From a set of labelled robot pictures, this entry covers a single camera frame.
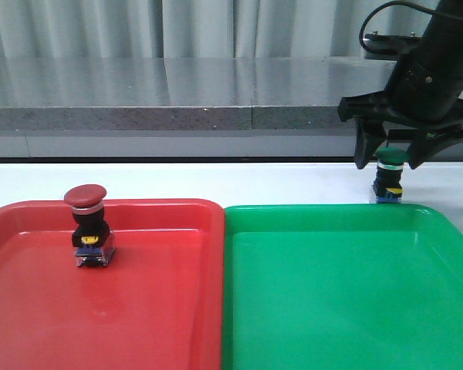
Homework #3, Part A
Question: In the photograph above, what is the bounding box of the red plastic tray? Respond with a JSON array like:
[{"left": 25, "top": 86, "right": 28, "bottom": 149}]
[{"left": 0, "top": 200, "right": 225, "bottom": 369}]

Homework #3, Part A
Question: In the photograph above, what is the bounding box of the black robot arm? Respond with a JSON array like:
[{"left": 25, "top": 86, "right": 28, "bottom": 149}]
[{"left": 338, "top": 1, "right": 463, "bottom": 169}]

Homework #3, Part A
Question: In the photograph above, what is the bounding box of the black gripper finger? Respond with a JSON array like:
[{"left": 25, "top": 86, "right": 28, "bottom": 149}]
[
  {"left": 407, "top": 125, "right": 463, "bottom": 170},
  {"left": 353, "top": 117, "right": 387, "bottom": 170}
]

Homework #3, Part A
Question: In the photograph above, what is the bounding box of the green mushroom push button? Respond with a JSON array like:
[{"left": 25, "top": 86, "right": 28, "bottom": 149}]
[{"left": 371, "top": 146, "right": 408, "bottom": 204}]

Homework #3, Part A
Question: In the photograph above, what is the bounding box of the green plastic tray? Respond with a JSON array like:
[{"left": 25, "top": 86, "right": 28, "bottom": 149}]
[{"left": 221, "top": 204, "right": 463, "bottom": 369}]

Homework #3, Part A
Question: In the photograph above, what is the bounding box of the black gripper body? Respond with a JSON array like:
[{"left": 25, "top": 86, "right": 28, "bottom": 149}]
[{"left": 337, "top": 53, "right": 463, "bottom": 131}]

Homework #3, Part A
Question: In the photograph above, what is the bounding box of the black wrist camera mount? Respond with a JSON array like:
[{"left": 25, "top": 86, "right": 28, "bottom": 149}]
[{"left": 362, "top": 32, "right": 421, "bottom": 61}]

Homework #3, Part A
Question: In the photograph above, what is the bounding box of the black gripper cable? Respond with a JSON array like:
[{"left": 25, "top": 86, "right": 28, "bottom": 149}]
[{"left": 358, "top": 0, "right": 463, "bottom": 101}]

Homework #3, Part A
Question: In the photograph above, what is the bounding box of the grey stone counter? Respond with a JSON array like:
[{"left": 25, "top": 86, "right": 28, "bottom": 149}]
[{"left": 0, "top": 57, "right": 393, "bottom": 160}]

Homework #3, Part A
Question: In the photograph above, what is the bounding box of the red mushroom push button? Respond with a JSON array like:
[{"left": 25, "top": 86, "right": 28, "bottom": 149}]
[{"left": 64, "top": 184, "right": 115, "bottom": 267}]

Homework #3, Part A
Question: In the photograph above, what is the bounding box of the grey pleated curtain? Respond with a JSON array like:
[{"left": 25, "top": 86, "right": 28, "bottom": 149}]
[{"left": 0, "top": 0, "right": 437, "bottom": 59}]

